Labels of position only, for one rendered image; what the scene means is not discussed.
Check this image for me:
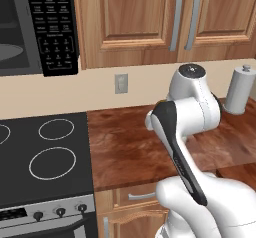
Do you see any black microwave oven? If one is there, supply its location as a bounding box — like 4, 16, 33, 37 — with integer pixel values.
0, 0, 80, 78

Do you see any black oven knob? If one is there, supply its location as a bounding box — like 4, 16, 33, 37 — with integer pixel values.
77, 203, 89, 215
33, 210, 45, 222
55, 207, 67, 218

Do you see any silver oven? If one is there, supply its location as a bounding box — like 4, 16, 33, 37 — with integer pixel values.
0, 193, 100, 238

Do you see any grey drawer handle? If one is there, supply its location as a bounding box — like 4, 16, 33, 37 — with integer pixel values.
127, 191, 158, 202

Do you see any grey wall socket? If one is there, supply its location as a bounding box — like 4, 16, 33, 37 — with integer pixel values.
114, 73, 129, 95

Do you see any black hob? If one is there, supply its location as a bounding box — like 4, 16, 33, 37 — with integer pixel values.
0, 111, 96, 210

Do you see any wooden drawer front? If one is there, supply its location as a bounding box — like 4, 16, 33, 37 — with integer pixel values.
112, 182, 169, 211

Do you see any grey cupboard door handle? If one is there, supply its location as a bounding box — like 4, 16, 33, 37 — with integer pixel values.
168, 0, 184, 52
183, 0, 202, 52

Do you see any grey base cupboard handle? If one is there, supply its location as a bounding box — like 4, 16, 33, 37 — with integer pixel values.
102, 216, 111, 238

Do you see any wooden wall cupboard door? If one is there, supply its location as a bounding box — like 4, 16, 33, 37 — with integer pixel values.
176, 0, 256, 64
72, 0, 183, 71

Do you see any silver oven door handle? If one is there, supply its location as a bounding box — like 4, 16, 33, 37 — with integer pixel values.
0, 214, 88, 238

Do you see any white paper towel roll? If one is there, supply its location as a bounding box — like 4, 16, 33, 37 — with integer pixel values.
222, 64, 256, 116

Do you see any wooden base cupboard door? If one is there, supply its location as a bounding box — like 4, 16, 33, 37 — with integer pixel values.
96, 207, 170, 238

